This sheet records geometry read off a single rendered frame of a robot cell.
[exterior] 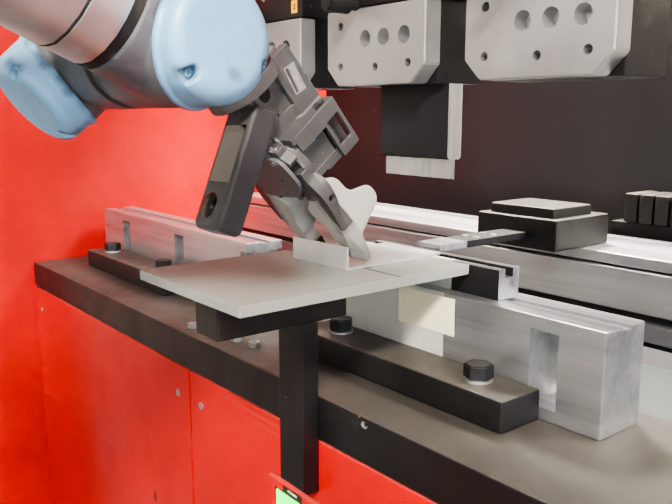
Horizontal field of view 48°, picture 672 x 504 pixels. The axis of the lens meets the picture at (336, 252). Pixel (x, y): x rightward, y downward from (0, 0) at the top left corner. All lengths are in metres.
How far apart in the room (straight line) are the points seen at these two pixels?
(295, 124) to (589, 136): 0.69
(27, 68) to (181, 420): 0.59
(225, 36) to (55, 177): 1.08
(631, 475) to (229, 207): 0.38
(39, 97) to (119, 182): 1.00
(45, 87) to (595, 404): 0.49
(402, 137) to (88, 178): 0.84
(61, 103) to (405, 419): 0.39
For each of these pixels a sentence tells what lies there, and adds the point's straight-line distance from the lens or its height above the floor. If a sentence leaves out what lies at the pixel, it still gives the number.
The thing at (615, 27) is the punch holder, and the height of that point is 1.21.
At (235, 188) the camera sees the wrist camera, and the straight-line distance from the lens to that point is 0.65.
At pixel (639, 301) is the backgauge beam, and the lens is 0.93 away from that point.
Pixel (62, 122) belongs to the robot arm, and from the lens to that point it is 0.57.
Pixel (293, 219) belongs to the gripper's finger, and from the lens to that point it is 0.75.
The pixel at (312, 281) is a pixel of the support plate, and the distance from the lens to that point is 0.67.
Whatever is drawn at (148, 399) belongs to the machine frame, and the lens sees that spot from 1.11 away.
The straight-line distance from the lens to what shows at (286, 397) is 0.76.
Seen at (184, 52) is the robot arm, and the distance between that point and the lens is 0.44.
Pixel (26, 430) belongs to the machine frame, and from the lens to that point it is 1.60.
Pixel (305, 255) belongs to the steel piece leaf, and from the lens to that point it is 0.76.
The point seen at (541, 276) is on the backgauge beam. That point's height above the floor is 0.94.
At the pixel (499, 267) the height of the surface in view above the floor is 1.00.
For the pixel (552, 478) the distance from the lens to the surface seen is 0.62.
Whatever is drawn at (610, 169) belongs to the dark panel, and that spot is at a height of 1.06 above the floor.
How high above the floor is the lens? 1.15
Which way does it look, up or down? 10 degrees down
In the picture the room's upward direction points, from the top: straight up
